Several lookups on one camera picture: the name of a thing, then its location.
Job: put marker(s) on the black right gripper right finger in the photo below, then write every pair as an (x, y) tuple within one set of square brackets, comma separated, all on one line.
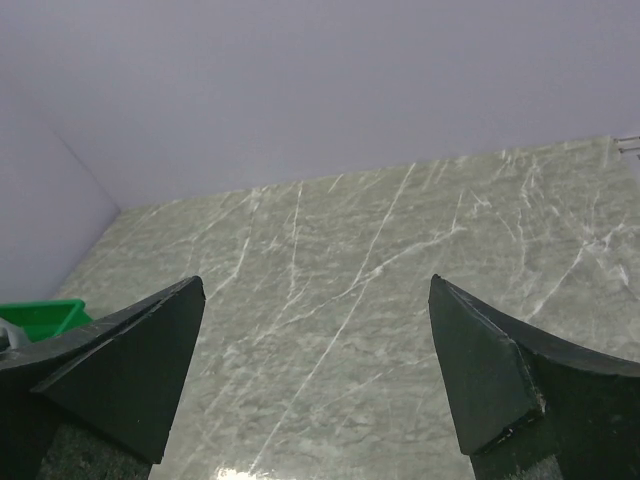
[(527, 404)]

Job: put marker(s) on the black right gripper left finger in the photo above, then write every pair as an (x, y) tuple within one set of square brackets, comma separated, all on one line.
[(98, 401)]

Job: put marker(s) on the green plastic bin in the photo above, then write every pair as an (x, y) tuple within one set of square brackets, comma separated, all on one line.
[(46, 319)]

